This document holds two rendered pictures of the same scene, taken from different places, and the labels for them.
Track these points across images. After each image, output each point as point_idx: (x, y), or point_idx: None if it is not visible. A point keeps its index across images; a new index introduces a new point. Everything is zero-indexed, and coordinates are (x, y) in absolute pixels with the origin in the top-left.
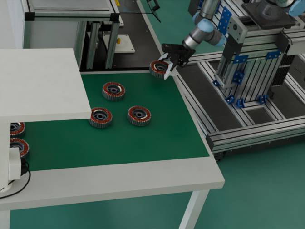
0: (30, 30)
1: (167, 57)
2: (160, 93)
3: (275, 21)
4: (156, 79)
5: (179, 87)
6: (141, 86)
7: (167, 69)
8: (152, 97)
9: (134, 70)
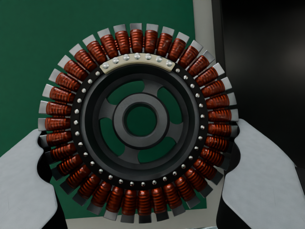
0: None
1: (219, 213)
2: (31, 110)
3: None
4: (145, 116)
5: (79, 225)
6: (89, 27)
7: (33, 167)
8: (8, 63)
9: (212, 18)
